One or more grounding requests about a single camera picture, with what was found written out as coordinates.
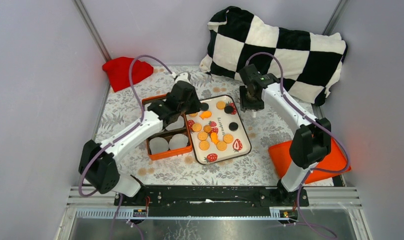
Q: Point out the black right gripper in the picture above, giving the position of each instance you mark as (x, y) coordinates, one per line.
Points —
(258, 106)

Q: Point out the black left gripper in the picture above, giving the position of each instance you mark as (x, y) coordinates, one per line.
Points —
(196, 104)

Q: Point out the orange fish cookie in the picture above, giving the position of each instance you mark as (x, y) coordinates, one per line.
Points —
(205, 115)
(214, 138)

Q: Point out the round orange cookie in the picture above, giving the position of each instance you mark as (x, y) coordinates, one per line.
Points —
(204, 145)
(220, 105)
(196, 127)
(202, 136)
(207, 129)
(228, 138)

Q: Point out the orange cookie tin box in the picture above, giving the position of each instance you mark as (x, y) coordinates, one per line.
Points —
(168, 135)

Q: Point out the white strawberry tray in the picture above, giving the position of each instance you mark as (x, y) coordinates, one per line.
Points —
(219, 122)

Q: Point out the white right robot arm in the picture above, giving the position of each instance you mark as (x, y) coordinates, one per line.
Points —
(311, 142)

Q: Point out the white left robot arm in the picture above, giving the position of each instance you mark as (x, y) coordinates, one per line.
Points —
(98, 163)

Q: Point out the black round cookie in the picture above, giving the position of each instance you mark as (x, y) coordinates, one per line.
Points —
(233, 126)
(228, 109)
(204, 106)

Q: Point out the orange tin lid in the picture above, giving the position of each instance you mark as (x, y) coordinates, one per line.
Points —
(281, 159)

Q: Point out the red knit hat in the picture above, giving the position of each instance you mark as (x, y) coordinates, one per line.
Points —
(117, 71)

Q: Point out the black white checkered pillow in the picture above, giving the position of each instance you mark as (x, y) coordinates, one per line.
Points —
(309, 63)

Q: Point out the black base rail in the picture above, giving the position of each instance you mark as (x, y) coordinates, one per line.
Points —
(212, 201)

